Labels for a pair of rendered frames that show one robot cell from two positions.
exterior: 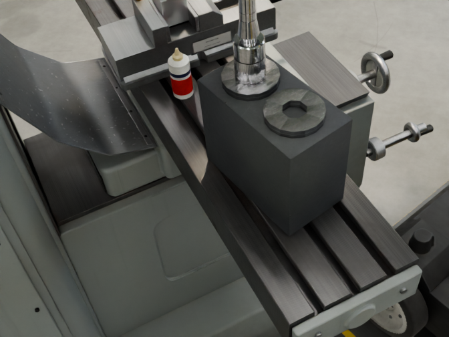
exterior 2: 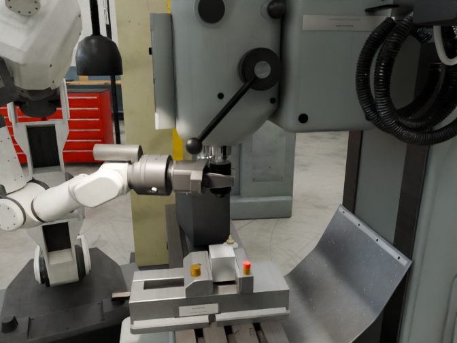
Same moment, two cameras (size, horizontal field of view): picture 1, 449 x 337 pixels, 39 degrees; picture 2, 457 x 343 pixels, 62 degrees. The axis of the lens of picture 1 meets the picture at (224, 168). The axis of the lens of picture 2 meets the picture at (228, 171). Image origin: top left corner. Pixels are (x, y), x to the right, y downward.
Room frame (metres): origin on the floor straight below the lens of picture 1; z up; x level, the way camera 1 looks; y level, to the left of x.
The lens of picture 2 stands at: (1.81, 0.24, 1.48)
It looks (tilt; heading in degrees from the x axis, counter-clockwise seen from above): 17 degrees down; 192
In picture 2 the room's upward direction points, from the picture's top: straight up
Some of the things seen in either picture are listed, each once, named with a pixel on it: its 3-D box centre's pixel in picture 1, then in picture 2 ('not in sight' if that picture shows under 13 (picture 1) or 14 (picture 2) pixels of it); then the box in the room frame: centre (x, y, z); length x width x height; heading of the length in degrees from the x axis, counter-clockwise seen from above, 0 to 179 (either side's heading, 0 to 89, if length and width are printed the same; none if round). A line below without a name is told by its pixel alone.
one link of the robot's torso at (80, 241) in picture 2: not in sight; (62, 259); (0.59, -0.69, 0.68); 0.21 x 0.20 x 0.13; 35
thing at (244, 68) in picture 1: (249, 59); not in sight; (0.73, -0.05, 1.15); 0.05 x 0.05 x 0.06
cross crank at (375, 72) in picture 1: (363, 77); not in sight; (1.24, -0.39, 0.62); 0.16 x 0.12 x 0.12; 112
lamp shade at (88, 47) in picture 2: not in sight; (98, 54); (1.22, -0.09, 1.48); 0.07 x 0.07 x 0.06
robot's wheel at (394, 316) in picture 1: (385, 296); not in sight; (0.67, -0.32, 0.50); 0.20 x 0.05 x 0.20; 35
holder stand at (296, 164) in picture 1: (272, 138); (200, 201); (0.69, -0.08, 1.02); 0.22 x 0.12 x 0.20; 33
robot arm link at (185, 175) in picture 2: not in sight; (178, 176); (1.07, -0.02, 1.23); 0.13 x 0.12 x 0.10; 7
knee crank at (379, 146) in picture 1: (399, 138); not in sight; (1.13, -0.47, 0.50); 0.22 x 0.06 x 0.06; 112
